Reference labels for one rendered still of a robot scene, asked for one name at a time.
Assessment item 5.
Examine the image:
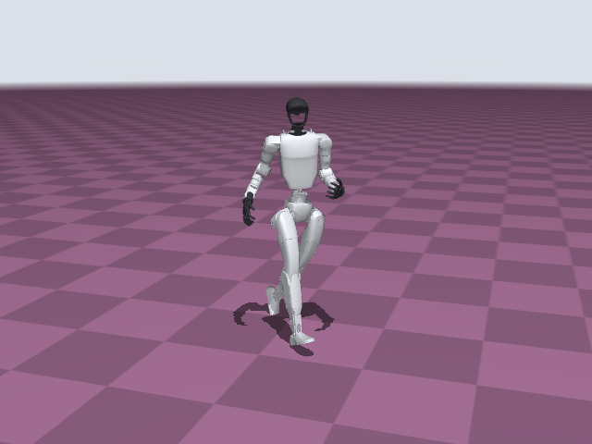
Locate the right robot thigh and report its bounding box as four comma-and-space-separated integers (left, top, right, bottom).
270, 208, 301, 281

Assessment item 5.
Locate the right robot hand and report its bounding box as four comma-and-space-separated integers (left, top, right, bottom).
242, 191, 255, 226

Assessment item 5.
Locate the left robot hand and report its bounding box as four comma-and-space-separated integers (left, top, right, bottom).
326, 179, 345, 199

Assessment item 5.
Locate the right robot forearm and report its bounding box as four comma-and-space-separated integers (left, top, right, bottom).
242, 163, 264, 199

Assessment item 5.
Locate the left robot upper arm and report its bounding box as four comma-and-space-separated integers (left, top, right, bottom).
316, 133, 332, 181

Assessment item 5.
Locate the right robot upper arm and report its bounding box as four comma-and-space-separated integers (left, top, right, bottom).
256, 135, 280, 177

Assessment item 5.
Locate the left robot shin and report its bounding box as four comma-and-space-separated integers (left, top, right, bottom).
273, 266, 305, 301

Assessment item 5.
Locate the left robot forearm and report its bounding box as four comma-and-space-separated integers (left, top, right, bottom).
324, 169, 346, 197

